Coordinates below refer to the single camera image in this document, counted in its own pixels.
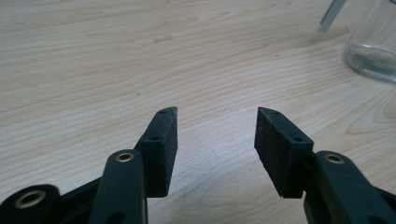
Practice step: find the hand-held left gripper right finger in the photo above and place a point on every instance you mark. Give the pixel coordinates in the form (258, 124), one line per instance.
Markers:
(285, 155)

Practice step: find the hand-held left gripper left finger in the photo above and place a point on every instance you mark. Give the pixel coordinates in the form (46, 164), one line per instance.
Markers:
(157, 155)

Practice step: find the clear glass jar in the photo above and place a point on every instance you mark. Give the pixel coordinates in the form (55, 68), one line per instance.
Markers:
(373, 46)

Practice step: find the grey metal rod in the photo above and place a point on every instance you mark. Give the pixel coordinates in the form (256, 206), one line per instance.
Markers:
(330, 15)

